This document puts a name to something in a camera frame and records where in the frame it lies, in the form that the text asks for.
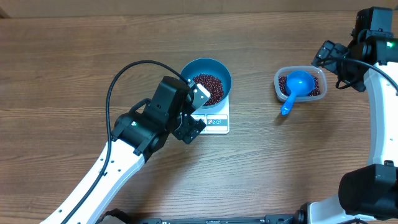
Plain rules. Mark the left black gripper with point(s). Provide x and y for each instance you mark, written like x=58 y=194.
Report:
x=191 y=129

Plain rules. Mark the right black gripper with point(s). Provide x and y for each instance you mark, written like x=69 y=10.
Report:
x=337 y=52

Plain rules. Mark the blue plastic measuring scoop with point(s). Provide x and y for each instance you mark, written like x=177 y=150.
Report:
x=299 y=83

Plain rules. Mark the teal metal bowl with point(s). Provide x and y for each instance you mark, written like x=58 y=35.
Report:
x=209 y=66

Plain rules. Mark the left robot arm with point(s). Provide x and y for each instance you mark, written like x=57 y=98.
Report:
x=135 y=137

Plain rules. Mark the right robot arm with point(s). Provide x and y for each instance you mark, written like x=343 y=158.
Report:
x=368 y=63

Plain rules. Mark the white digital kitchen scale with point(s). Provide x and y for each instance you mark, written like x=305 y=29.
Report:
x=216 y=117

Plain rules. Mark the red beans in bowl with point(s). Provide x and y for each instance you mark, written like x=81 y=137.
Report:
x=213 y=85

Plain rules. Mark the red adzuki beans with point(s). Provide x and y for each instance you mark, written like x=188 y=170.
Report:
x=282 y=86

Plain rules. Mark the clear plastic food container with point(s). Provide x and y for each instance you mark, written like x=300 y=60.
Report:
x=314 y=71

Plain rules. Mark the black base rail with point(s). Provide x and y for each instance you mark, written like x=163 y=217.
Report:
x=119 y=217

